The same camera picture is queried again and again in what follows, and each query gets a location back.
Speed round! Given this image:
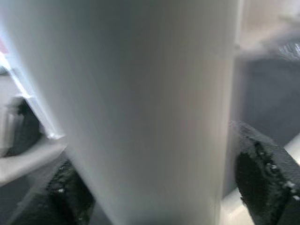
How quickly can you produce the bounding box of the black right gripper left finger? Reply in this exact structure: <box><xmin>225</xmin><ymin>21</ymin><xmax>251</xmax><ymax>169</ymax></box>
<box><xmin>9</xmin><ymin>157</ymin><xmax>97</xmax><ymax>225</ymax></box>

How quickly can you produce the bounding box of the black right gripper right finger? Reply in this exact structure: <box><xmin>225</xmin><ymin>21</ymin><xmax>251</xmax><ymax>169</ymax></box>
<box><xmin>231</xmin><ymin>120</ymin><xmax>300</xmax><ymax>225</ymax></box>

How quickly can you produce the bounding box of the white plastic table leg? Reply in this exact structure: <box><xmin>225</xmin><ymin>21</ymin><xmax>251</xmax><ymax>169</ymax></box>
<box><xmin>0</xmin><ymin>0</ymin><xmax>242</xmax><ymax>225</ymax></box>

